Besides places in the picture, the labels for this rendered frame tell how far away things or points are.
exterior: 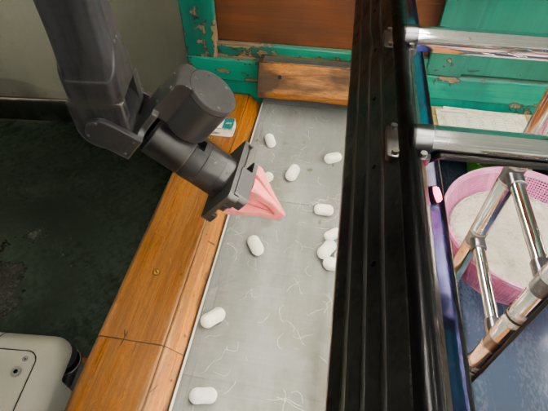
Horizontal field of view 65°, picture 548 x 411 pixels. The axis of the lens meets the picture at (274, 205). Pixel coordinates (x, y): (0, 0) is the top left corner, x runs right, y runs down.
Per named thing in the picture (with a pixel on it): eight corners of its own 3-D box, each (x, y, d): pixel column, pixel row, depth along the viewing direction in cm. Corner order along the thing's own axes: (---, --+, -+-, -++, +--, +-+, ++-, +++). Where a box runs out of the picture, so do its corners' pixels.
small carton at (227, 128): (202, 134, 85) (201, 125, 83) (207, 123, 87) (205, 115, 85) (232, 137, 84) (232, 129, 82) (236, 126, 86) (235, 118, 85)
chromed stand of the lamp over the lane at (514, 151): (327, 387, 61) (391, 147, 28) (335, 270, 74) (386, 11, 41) (465, 409, 59) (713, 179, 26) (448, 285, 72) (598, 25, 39)
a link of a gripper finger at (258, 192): (302, 180, 60) (250, 142, 56) (296, 219, 55) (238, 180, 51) (272, 201, 64) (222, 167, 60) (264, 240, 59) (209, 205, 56)
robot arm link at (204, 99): (101, 86, 51) (79, 135, 46) (143, 15, 44) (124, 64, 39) (188, 134, 57) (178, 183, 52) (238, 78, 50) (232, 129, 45)
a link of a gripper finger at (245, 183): (301, 193, 58) (246, 154, 54) (293, 234, 54) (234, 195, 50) (269, 214, 63) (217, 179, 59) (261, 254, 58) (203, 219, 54)
